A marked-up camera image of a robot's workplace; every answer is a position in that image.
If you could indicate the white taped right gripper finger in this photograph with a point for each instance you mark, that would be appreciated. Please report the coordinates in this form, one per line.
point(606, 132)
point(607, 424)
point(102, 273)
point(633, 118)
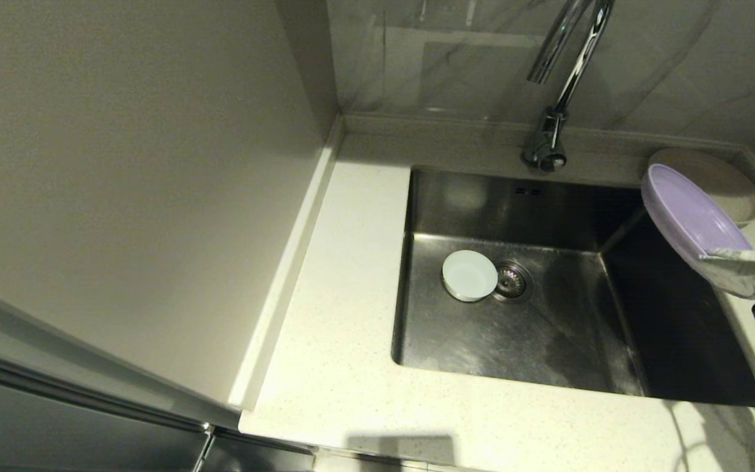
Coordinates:
point(741, 272)

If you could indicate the purple plate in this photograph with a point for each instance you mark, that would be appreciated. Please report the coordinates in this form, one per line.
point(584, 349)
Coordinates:
point(685, 210)

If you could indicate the beige plate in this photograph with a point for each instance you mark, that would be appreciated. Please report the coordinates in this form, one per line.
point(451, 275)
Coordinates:
point(725, 180)

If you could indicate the small white bowl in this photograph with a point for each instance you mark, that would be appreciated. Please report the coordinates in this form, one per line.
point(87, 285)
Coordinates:
point(469, 275)

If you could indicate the stainless steel sink basin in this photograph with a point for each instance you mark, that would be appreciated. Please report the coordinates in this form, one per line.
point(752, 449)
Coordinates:
point(469, 347)

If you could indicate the round metal drain strainer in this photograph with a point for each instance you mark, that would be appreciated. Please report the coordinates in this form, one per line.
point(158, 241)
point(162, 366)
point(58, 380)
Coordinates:
point(512, 282)

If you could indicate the chrome gooseneck faucet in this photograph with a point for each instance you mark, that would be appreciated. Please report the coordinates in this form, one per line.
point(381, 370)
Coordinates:
point(551, 131)

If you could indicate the grey glossy cabinet door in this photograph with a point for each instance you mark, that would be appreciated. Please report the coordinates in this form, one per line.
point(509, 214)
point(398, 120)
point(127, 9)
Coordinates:
point(56, 426)

